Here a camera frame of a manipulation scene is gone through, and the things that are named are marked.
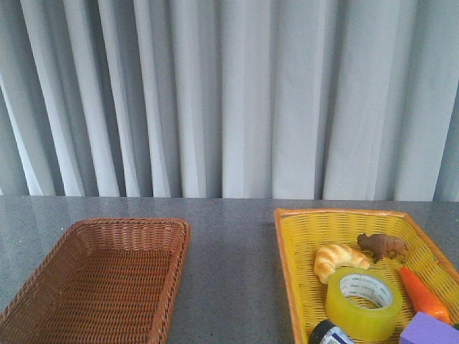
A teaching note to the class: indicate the brown toy bison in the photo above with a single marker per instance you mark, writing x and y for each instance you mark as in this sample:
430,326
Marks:
383,245

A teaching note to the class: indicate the yellow-green tape roll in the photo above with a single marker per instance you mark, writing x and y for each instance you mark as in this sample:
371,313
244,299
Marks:
363,303

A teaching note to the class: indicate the blue labelled jar black lid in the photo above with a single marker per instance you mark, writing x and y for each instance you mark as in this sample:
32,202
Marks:
326,332

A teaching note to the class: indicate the toy croissant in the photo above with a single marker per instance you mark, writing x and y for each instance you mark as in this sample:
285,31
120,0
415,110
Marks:
331,257

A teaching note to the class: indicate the orange toy carrot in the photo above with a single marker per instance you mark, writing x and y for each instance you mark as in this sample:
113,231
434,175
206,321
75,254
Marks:
422,298

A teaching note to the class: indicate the yellow woven basket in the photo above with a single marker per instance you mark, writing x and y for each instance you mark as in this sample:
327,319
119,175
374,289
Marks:
301,232

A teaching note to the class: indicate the brown wicker basket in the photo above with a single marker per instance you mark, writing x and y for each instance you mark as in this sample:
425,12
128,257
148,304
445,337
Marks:
106,280

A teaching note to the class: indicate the purple foam block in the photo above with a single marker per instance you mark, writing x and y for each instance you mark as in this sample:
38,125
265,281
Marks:
425,329

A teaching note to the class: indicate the grey pleated curtain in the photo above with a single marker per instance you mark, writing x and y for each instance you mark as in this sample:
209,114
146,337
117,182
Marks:
320,100

